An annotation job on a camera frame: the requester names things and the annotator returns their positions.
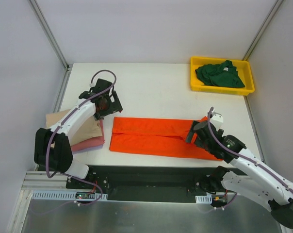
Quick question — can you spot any orange t shirt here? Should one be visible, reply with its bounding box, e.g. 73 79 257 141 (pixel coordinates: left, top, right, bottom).
109 117 219 161

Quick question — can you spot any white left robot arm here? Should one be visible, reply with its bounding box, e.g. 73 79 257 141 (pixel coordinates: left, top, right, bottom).
34 79 123 189

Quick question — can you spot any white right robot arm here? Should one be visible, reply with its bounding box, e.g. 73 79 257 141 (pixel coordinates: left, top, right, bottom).
186 110 293 229

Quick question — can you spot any beige folded t shirt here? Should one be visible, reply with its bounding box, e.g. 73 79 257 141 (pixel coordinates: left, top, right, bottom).
46 109 102 146

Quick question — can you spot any pink folded t shirt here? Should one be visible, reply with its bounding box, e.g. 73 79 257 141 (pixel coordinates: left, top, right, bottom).
71 120 105 151

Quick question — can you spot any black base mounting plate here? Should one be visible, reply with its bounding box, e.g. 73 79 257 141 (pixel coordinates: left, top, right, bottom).
64 165 242 202

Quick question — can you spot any green t shirt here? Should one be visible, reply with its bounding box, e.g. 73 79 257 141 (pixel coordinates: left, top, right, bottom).
195 60 245 88

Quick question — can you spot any yellow plastic bin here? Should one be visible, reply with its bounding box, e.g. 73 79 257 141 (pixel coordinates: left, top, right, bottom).
190 56 255 96

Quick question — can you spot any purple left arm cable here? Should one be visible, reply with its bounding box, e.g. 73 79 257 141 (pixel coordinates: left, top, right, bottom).
45 69 118 179

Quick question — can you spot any left aluminium frame post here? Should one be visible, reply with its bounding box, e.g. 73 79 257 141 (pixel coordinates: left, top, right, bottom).
28 0 70 70

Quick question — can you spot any aluminium frame post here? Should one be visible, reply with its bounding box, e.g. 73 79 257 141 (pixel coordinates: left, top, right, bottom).
28 0 70 70
242 0 285 61

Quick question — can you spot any right aluminium frame post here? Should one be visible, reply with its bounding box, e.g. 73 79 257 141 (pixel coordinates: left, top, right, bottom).
242 0 285 61

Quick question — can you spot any aluminium front rail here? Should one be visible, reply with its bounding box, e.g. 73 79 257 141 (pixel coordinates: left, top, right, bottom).
21 171 67 191

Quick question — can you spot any white slotted cable duct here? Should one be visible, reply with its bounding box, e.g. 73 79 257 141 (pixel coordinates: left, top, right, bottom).
32 191 108 202

